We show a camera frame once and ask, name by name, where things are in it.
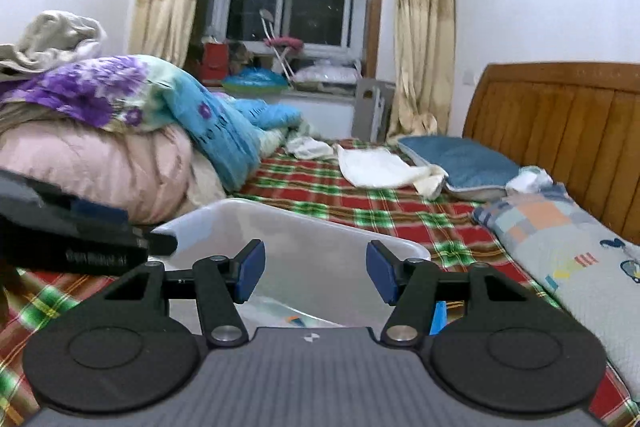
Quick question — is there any blue plastic bag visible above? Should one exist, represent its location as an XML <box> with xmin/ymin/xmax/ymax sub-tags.
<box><xmin>221</xmin><ymin>68</ymin><xmax>290</xmax><ymax>96</ymax></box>

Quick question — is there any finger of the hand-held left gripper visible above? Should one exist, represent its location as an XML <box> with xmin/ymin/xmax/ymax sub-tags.
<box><xmin>147</xmin><ymin>233</ymin><xmax>179</xmax><ymax>257</ymax></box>

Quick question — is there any patchwork cartoon pillow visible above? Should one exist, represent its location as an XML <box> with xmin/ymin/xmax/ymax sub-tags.
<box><xmin>472</xmin><ymin>184</ymin><xmax>640</xmax><ymax>403</ymax></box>

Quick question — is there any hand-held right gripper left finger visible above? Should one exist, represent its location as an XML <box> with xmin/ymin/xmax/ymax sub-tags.
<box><xmin>102</xmin><ymin>239</ymin><xmax>267</xmax><ymax>348</ymax></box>

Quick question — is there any beige crumpled cloth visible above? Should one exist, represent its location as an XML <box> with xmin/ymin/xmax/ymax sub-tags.
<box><xmin>0</xmin><ymin>10</ymin><xmax>108</xmax><ymax>76</ymax></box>

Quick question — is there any wooden headboard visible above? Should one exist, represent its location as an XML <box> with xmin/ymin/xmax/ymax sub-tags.
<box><xmin>462</xmin><ymin>62</ymin><xmax>640</xmax><ymax>246</ymax></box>

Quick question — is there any white towel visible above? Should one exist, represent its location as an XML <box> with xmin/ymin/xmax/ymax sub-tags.
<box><xmin>336</xmin><ymin>144</ymin><xmax>449</xmax><ymax>200</ymax></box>

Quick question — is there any red bag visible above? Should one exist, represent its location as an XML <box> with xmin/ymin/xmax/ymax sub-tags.
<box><xmin>202</xmin><ymin>41</ymin><xmax>231</xmax><ymax>84</ymax></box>

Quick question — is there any white plastic container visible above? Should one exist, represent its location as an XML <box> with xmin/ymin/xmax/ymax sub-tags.
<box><xmin>149</xmin><ymin>198</ymin><xmax>432</xmax><ymax>329</ymax></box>

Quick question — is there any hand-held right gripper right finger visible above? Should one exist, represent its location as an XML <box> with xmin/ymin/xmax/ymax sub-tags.
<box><xmin>366</xmin><ymin>240</ymin><xmax>533</xmax><ymax>348</ymax></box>

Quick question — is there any pink folding chair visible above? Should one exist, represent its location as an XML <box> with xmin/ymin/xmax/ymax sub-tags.
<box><xmin>259</xmin><ymin>9</ymin><xmax>306</xmax><ymax>78</ymax></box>

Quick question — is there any blue pillow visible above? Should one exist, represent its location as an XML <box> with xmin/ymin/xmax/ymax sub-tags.
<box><xmin>397</xmin><ymin>136</ymin><xmax>522</xmax><ymax>202</ymax></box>

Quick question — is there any white crumpled cloth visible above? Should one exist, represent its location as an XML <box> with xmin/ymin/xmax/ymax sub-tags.
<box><xmin>505</xmin><ymin>166</ymin><xmax>554</xmax><ymax>196</ymax></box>

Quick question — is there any small white cloth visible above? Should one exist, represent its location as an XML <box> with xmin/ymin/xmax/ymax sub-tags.
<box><xmin>286</xmin><ymin>136</ymin><xmax>335</xmax><ymax>160</ymax></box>

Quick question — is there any pink quilt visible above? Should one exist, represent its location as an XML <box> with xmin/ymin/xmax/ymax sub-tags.
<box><xmin>0</xmin><ymin>121</ymin><xmax>201</xmax><ymax>226</ymax></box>

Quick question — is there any small blue packet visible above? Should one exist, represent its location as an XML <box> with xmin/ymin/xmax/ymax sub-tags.
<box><xmin>430</xmin><ymin>300</ymin><xmax>448</xmax><ymax>337</ymax></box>

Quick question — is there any grey flat board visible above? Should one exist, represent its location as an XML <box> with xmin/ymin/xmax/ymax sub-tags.
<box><xmin>351</xmin><ymin>78</ymin><xmax>396</xmax><ymax>142</ymax></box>

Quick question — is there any purple floral blue quilt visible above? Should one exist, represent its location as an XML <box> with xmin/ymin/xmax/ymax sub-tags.
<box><xmin>0</xmin><ymin>54</ymin><xmax>307</xmax><ymax>192</ymax></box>

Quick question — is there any white pillow in plastic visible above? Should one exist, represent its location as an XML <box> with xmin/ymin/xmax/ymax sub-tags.
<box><xmin>292</xmin><ymin>62</ymin><xmax>362</xmax><ymax>88</ymax></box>

